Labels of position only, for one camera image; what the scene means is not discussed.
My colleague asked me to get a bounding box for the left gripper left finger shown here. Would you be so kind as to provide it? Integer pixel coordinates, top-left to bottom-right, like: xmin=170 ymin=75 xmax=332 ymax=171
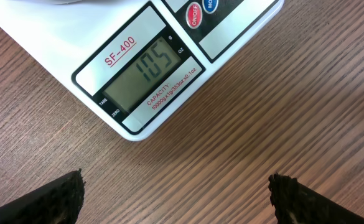
xmin=0 ymin=169 xmax=85 ymax=224

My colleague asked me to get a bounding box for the white digital kitchen scale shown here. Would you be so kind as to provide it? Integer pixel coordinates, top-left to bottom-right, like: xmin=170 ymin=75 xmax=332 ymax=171
xmin=0 ymin=1 xmax=283 ymax=141

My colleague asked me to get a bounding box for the white bowl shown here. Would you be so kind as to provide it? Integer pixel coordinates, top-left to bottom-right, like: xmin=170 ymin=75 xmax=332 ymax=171
xmin=23 ymin=0 xmax=113 ymax=4

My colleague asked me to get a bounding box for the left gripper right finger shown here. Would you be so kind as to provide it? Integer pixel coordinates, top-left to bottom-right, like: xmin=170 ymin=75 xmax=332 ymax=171
xmin=268 ymin=173 xmax=364 ymax=224

